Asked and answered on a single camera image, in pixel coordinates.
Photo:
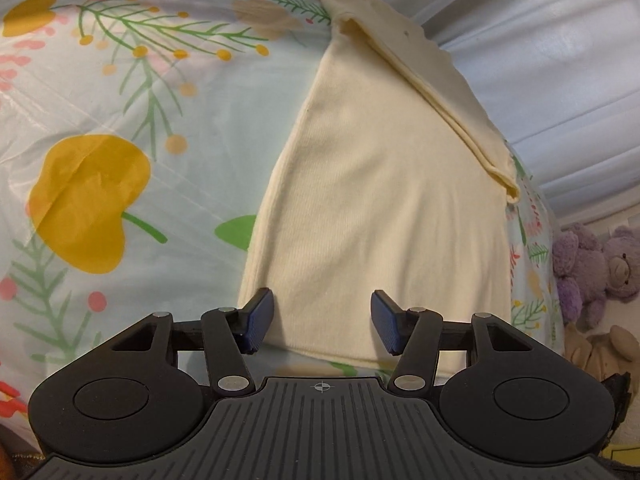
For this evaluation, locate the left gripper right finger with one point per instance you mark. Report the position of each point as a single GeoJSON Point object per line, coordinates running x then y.
{"type": "Point", "coordinates": [413, 336]}

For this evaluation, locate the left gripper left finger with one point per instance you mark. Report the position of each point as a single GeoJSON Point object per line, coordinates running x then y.
{"type": "Point", "coordinates": [228, 336]}

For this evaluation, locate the cream knit sweater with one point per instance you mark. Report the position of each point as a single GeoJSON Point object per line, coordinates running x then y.
{"type": "Point", "coordinates": [393, 178]}

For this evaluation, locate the purple teddy bear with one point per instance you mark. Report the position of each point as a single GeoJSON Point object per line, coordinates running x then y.
{"type": "Point", "coordinates": [589, 272]}

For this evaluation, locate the beige plush toy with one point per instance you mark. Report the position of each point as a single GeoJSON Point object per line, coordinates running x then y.
{"type": "Point", "coordinates": [604, 355]}

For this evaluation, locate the floral bed sheet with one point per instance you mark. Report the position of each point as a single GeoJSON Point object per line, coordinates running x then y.
{"type": "Point", "coordinates": [138, 138]}

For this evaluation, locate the white sheer curtain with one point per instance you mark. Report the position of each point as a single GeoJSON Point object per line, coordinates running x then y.
{"type": "Point", "coordinates": [560, 80]}

